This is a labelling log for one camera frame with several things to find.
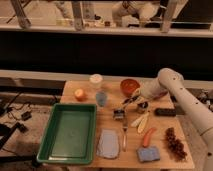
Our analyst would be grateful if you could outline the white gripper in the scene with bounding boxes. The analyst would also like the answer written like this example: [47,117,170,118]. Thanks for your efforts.
[132,83,155,103]

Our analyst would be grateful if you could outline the black dish brush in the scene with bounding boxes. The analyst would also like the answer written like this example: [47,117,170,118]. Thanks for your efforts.
[113,95,139,120]

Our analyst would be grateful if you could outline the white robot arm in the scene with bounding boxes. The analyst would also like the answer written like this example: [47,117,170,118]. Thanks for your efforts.
[134,68,213,171]

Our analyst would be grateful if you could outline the small metal cup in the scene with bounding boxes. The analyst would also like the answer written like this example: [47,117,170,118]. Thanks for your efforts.
[137,102,149,114]

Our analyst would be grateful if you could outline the orange bowl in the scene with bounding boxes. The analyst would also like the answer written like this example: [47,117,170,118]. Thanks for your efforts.
[120,79,140,97]

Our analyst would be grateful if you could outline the silver fork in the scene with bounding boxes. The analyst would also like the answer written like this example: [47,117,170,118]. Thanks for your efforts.
[122,120,128,152]

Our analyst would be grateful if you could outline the orange carrot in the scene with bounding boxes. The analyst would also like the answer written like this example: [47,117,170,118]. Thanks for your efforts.
[142,127,157,148]

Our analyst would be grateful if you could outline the blue plastic cup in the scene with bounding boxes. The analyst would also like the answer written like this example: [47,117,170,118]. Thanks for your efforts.
[96,91,107,107]

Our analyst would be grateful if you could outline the white lidded cup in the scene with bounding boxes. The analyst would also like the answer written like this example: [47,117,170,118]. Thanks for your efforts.
[89,74,103,89]

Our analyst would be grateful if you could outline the dark red grapes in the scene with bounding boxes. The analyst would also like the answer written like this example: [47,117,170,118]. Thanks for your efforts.
[165,127,187,161]

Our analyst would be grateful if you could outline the blue sponge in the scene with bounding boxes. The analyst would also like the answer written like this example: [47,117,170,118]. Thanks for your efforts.
[137,146,160,162]

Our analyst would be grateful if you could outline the orange apple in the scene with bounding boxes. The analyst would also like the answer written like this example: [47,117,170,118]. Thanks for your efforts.
[74,89,86,101]

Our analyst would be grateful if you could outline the grey blue cloth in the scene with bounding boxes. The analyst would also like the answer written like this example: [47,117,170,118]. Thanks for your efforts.
[96,129,119,159]

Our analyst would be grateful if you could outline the person in background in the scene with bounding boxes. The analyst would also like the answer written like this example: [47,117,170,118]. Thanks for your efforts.
[112,0,160,27]

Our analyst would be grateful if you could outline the green plastic tray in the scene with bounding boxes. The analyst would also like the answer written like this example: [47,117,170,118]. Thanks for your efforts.
[37,103,96,165]

